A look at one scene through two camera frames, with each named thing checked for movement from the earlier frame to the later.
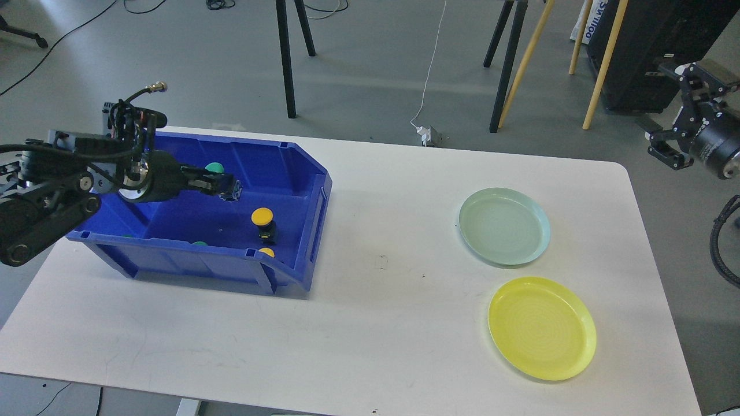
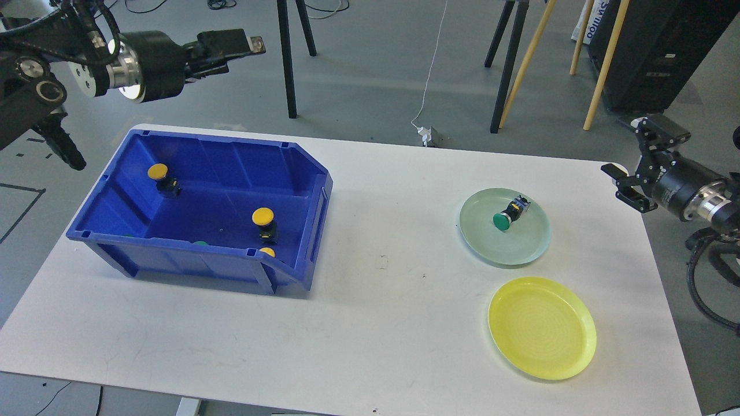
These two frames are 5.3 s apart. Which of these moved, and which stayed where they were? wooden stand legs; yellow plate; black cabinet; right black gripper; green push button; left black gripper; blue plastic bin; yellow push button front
Moved: right black gripper; left black gripper; green push button
Stayed: yellow push button front; black cabinet; blue plastic bin; wooden stand legs; yellow plate
